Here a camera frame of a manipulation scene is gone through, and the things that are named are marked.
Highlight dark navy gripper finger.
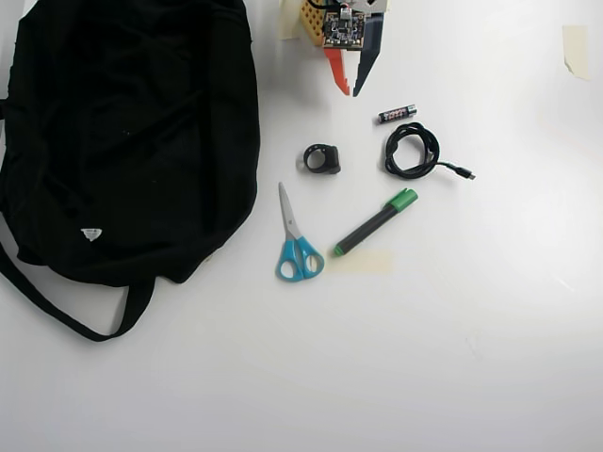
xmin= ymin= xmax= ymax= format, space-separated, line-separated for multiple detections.
xmin=352 ymin=12 xmax=385 ymax=98

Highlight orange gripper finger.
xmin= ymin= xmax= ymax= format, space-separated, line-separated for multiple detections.
xmin=323 ymin=48 xmax=352 ymax=98

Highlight green capped black marker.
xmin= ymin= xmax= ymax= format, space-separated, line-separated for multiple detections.
xmin=333 ymin=187 xmax=419 ymax=258

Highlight beige tape under robot base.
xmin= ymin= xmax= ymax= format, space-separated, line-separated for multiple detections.
xmin=277 ymin=0 xmax=303 ymax=41

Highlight yellow perforated robot base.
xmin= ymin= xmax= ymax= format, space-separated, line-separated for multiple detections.
xmin=300 ymin=0 xmax=332 ymax=47

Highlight black fabric bag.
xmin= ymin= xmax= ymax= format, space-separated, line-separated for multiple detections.
xmin=0 ymin=0 xmax=262 ymax=344

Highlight black aaa battery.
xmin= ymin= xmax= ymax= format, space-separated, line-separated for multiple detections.
xmin=377 ymin=105 xmax=418 ymax=126

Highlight wide beige tape strip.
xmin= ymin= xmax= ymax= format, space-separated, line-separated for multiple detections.
xmin=329 ymin=250 xmax=394 ymax=275

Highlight beige tape with torn corner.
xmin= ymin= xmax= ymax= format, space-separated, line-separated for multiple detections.
xmin=562 ymin=24 xmax=592 ymax=82

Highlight bare camera circuit board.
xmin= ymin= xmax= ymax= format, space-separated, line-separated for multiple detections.
xmin=322 ymin=6 xmax=368 ymax=51

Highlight black ring strap device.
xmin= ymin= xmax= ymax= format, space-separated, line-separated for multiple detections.
xmin=301 ymin=143 xmax=342 ymax=176

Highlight black coiled usb cable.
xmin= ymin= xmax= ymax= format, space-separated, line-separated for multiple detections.
xmin=383 ymin=121 xmax=477 ymax=183

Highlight blue handled scissors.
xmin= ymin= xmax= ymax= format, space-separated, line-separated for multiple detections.
xmin=275 ymin=182 xmax=326 ymax=283

